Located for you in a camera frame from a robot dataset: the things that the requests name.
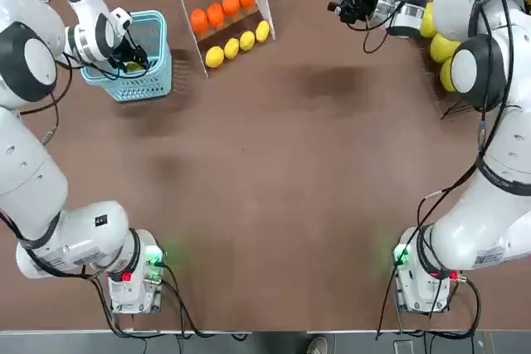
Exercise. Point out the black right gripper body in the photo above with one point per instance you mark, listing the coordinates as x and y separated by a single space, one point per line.
363 3

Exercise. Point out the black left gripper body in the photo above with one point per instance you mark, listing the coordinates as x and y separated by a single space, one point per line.
124 54

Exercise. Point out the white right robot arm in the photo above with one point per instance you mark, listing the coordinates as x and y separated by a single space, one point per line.
498 151

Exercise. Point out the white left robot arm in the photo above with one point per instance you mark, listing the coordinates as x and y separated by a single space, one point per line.
37 188

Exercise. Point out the light blue plastic basket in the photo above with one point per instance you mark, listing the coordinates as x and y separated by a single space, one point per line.
141 88

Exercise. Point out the yellow lemon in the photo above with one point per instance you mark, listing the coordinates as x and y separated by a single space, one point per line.
231 48
262 31
247 40
214 56

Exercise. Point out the person's grey shoe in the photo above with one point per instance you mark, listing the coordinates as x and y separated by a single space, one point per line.
317 345

